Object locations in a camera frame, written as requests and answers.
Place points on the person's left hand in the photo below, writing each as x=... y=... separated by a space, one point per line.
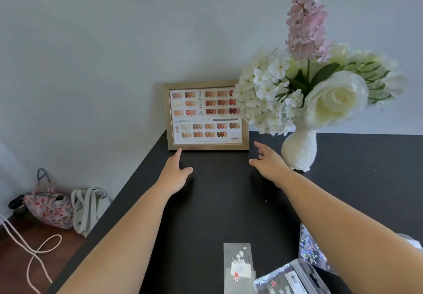
x=172 y=174

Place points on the person's right hand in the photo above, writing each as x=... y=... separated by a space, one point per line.
x=272 y=166

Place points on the person's right thumb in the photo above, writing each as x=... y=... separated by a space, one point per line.
x=256 y=163

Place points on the person's left thumb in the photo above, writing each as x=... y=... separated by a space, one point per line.
x=187 y=172

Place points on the person's right forearm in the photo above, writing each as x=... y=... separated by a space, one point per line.
x=343 y=231

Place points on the person's left forearm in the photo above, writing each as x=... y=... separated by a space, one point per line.
x=125 y=237

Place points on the white ceramic vase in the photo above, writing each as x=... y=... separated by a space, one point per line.
x=299 y=151

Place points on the framed nail colour chart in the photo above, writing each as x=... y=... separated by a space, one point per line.
x=205 y=116

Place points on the white hydrangea flower bunch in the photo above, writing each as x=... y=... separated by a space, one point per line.
x=266 y=95

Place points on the holographic glitter sticker packet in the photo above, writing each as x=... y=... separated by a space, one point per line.
x=310 y=246

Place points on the large white artificial rose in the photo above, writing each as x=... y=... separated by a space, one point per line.
x=335 y=100

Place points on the clear flower sticker sheet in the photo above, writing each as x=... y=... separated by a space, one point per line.
x=238 y=264

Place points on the white tote bag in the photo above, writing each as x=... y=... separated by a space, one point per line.
x=87 y=209

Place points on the silver packet with black hanger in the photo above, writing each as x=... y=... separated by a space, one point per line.
x=287 y=279

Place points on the pink floral fabric bag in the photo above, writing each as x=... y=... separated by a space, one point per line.
x=49 y=206

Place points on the pink artificial flower stem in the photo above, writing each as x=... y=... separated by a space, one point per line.
x=305 y=22

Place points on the white green flower cluster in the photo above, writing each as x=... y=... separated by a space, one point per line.
x=375 y=72

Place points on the white plastic packet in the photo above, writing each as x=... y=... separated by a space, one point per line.
x=411 y=240

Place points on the small black object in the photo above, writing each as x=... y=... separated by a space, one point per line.
x=16 y=202

